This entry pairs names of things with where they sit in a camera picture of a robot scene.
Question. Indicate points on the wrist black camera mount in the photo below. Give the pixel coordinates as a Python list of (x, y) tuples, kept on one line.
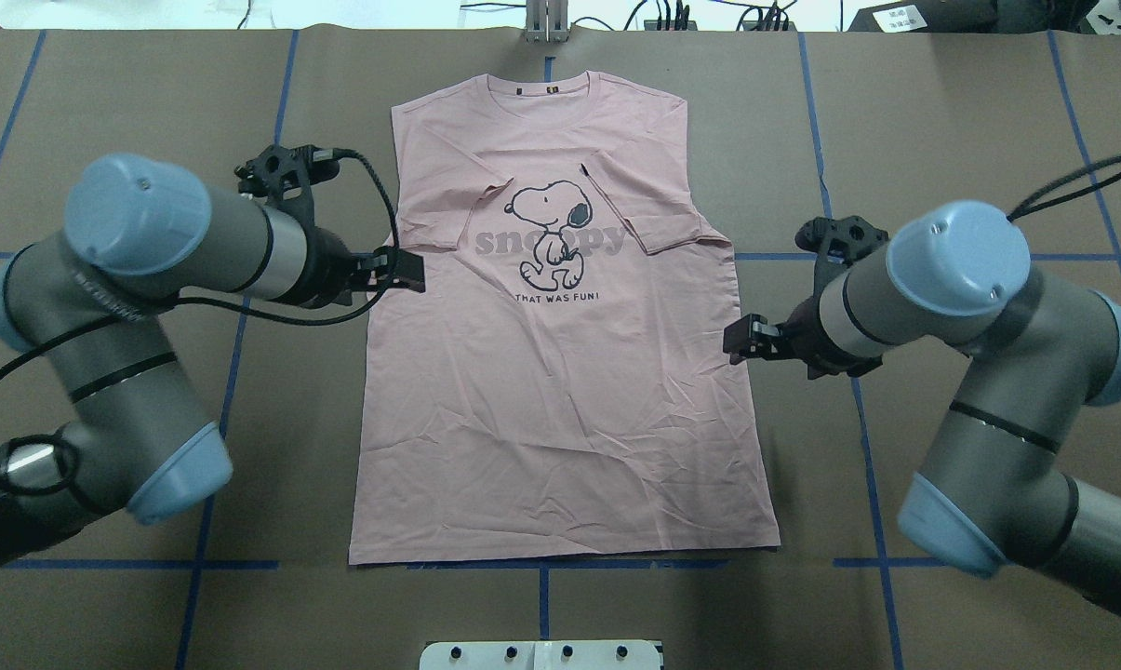
[(284, 177), (837, 244)]

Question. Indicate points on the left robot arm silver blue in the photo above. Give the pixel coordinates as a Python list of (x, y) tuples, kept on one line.
[(142, 237)]

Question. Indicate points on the pink snoopy t-shirt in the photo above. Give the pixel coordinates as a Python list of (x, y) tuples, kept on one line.
[(559, 388)]

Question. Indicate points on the brown paper table cover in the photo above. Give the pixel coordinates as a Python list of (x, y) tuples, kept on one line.
[(784, 127)]

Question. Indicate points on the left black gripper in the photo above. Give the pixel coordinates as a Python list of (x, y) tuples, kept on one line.
[(330, 270)]

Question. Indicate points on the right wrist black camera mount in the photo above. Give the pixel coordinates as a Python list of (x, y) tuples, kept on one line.
[(837, 244)]

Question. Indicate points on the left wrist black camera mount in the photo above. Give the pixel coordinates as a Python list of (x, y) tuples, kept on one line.
[(284, 177)]

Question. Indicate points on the white pedestal column with base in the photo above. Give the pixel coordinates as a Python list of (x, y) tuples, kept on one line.
[(544, 654)]

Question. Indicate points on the aluminium frame post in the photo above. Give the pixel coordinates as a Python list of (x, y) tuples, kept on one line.
[(546, 21)]

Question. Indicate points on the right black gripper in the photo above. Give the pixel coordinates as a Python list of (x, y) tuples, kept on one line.
[(805, 337)]

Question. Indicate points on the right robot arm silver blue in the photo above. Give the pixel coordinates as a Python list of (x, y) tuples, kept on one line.
[(1040, 348)]

